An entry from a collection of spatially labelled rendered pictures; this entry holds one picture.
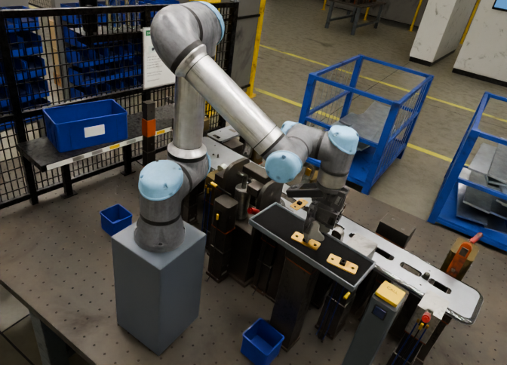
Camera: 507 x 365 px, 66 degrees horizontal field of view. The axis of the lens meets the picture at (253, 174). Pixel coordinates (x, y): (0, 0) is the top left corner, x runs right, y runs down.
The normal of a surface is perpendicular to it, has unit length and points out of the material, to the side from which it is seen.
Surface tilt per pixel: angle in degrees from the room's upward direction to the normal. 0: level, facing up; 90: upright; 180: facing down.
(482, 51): 90
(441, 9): 90
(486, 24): 90
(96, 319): 0
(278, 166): 90
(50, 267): 0
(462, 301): 0
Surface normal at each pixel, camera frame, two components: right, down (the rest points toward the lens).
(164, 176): 0.09, -0.77
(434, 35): -0.59, 0.36
